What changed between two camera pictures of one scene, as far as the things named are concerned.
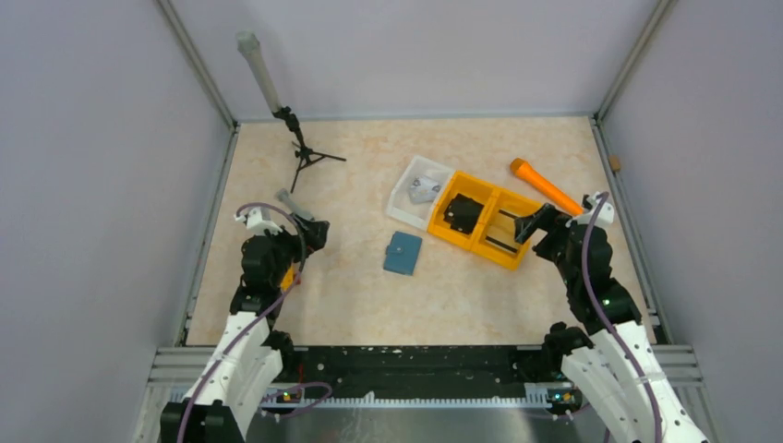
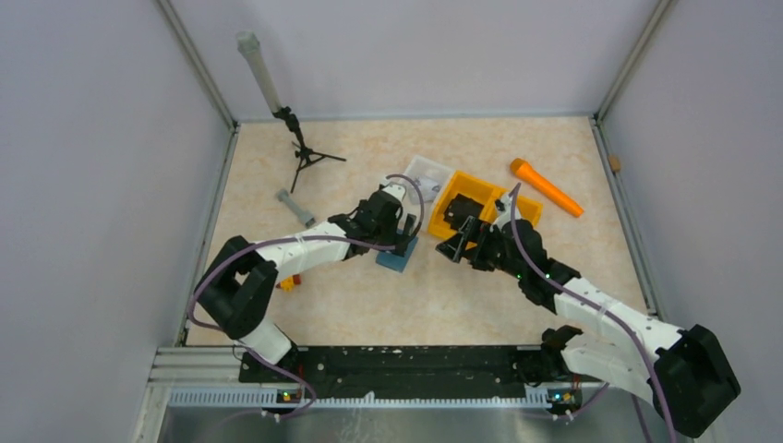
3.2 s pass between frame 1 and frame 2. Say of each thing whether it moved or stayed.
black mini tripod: stayed
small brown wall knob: stayed
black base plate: stayed
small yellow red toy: stayed
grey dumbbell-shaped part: stayed
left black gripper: moved
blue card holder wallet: moved
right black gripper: moved
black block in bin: stayed
